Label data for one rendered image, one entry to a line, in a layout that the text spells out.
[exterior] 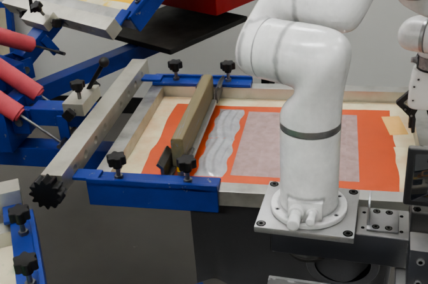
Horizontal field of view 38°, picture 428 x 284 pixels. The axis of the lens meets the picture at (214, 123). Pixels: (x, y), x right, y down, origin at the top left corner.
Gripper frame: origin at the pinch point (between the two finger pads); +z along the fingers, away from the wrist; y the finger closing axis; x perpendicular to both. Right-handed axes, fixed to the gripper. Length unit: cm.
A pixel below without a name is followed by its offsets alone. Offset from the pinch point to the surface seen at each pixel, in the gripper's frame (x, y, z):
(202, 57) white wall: 200, -100, 63
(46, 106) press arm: -1, -98, -2
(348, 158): -6.8, -18.3, 6.4
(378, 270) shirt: -22.8, -10.8, 27.2
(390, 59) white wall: 200, 8, 62
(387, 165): -9.2, -9.3, 6.4
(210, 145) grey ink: -4, -53, 6
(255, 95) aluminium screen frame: 25, -45, 5
